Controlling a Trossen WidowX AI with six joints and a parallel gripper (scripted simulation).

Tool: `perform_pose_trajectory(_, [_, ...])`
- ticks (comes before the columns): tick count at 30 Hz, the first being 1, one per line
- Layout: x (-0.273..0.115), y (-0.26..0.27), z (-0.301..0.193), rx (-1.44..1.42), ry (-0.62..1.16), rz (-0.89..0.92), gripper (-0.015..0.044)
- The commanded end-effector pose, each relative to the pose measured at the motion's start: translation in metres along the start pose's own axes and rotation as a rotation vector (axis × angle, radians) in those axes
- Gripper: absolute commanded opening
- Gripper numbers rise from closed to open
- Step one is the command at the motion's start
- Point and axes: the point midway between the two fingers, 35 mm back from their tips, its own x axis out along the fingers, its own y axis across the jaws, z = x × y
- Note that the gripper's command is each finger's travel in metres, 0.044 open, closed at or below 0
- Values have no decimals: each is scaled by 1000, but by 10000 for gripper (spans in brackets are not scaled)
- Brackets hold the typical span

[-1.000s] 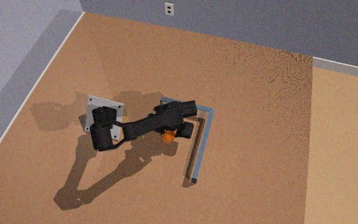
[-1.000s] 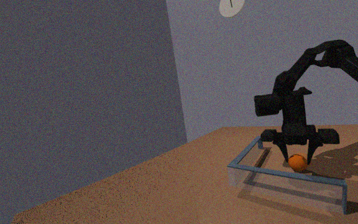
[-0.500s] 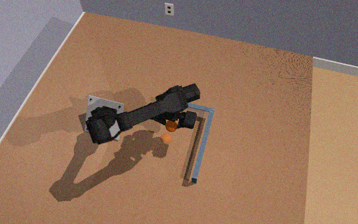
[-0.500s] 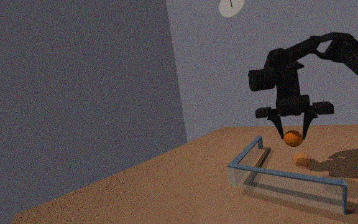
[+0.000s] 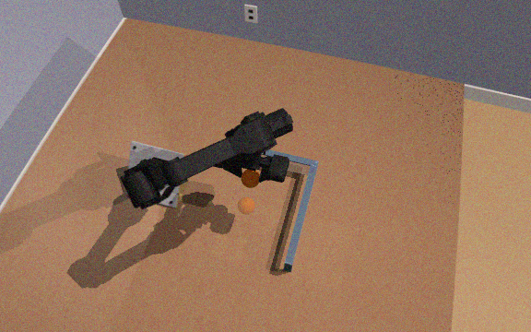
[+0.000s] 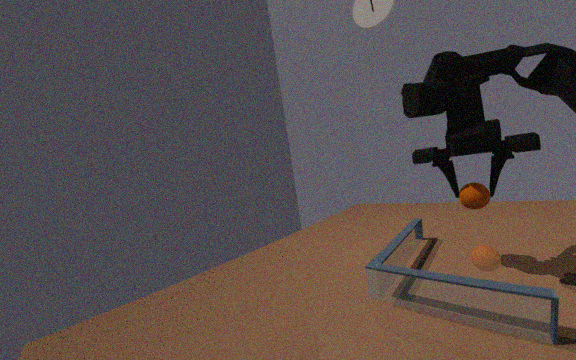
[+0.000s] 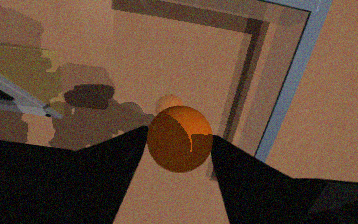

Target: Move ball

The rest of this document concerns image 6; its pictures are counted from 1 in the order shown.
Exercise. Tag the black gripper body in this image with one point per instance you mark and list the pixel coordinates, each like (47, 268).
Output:
(516, 143)

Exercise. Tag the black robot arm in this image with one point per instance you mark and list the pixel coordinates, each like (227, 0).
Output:
(452, 83)

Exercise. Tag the clear low corner walls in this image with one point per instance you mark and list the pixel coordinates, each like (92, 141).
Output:
(519, 315)

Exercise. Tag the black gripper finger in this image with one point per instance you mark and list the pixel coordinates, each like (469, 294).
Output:
(449, 171)
(497, 163)

